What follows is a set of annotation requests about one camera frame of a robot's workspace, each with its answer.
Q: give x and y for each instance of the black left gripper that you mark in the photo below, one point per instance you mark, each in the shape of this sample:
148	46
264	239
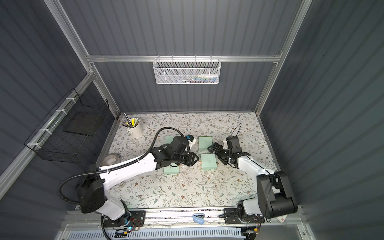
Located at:
186	157

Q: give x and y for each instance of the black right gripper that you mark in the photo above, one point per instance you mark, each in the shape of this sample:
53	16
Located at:
222	153

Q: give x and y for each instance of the mint green drawer jewelry box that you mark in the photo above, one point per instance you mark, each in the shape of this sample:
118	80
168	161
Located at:
208	162
171	170

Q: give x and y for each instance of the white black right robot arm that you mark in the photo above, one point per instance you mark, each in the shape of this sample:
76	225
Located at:
275	197

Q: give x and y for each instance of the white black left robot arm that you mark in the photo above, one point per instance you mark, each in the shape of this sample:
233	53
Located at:
92	190

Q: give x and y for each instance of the white pen cup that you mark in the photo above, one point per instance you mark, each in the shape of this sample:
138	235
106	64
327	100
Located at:
133	126

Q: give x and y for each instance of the white tape roll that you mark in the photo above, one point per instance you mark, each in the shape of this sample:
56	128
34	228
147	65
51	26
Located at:
111	159

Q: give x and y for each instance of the blue stapler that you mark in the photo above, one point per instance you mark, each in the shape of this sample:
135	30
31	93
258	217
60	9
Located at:
199	218

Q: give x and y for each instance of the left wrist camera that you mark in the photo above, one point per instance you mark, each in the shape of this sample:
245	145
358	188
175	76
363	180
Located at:
180	145

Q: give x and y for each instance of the white wire mesh basket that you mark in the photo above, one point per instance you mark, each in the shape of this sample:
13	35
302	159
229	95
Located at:
195	72

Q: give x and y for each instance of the black wire mesh basket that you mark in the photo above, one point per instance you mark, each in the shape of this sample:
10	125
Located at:
67	134

